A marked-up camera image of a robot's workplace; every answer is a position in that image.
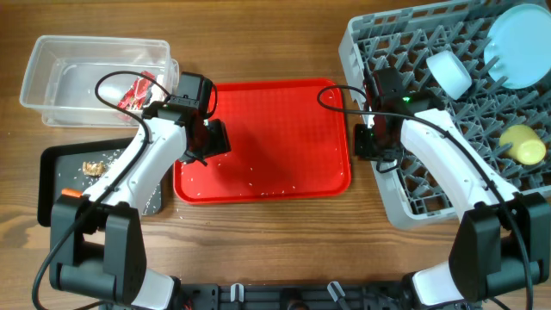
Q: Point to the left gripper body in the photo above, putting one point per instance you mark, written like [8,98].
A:
[215,140]

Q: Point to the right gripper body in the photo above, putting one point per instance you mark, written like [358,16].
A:
[363,142]

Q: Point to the red snack wrapper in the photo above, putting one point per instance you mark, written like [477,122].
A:
[139,93]

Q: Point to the light blue bowl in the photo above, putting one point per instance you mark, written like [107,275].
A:
[450,73]

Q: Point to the brown food scrap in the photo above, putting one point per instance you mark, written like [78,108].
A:
[93,169]

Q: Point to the orange carrot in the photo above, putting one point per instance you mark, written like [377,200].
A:
[71,192]

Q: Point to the yellow plastic cup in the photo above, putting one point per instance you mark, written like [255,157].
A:
[526,146]

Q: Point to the light blue plate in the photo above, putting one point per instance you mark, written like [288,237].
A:
[519,47]

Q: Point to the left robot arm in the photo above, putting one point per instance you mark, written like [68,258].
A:
[97,246]

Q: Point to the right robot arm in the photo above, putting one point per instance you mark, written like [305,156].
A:
[503,240]

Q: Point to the grey dishwasher rack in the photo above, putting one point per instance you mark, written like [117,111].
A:
[404,39]

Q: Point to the red serving tray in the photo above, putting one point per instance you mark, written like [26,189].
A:
[288,141]

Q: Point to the black plastic tray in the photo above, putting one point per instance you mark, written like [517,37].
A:
[47,162]

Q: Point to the clear plastic bin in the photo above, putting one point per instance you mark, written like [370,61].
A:
[63,70]

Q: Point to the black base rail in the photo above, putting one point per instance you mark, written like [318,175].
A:
[379,295]

